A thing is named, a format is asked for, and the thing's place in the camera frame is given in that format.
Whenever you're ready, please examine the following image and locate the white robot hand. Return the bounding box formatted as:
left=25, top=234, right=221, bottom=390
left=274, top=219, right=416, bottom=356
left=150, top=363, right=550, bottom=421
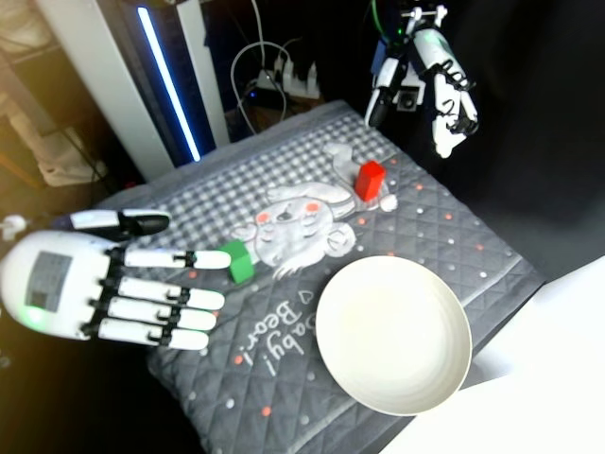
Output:
left=364, top=26, right=479, bottom=160
left=0, top=209, right=233, bottom=352

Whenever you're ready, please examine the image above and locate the red block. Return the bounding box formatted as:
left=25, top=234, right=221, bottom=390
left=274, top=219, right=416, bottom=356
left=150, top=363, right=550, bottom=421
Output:
left=354, top=160, right=386, bottom=202

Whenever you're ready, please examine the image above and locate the green block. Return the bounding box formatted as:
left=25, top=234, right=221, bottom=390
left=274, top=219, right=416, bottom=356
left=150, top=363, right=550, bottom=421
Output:
left=219, top=239, right=256, bottom=286

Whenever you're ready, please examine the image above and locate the cream round plate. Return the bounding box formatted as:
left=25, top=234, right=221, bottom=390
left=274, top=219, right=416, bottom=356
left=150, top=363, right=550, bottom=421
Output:
left=315, top=255, right=474, bottom=417

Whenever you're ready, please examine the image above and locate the white power strip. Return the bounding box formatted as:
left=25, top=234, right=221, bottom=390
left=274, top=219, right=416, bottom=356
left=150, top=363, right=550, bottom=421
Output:
left=253, top=63, right=323, bottom=100

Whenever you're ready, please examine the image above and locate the grey quilt with bear print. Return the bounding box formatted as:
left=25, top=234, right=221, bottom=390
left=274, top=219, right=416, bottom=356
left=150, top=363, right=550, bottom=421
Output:
left=92, top=99, right=545, bottom=454

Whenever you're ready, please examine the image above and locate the blue light strip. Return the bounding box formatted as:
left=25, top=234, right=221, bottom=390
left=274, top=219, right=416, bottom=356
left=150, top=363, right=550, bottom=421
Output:
left=136, top=6, right=202, bottom=163

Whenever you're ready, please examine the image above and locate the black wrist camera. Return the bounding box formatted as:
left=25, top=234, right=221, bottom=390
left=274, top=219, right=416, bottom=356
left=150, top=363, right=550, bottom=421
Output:
left=396, top=86, right=422, bottom=113

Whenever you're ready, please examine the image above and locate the green cable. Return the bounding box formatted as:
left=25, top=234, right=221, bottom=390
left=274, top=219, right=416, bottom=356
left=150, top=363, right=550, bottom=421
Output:
left=369, top=0, right=389, bottom=37

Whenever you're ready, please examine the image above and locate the white cable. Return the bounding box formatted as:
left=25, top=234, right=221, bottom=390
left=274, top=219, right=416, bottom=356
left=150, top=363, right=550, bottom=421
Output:
left=230, top=40, right=290, bottom=136

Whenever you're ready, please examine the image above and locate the wide white post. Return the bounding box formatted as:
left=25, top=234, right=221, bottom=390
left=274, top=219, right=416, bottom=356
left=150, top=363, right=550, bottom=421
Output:
left=35, top=0, right=177, bottom=182

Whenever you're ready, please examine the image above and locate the narrow white post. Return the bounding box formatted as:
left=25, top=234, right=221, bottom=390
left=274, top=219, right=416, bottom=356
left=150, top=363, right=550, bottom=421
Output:
left=175, top=0, right=232, bottom=147

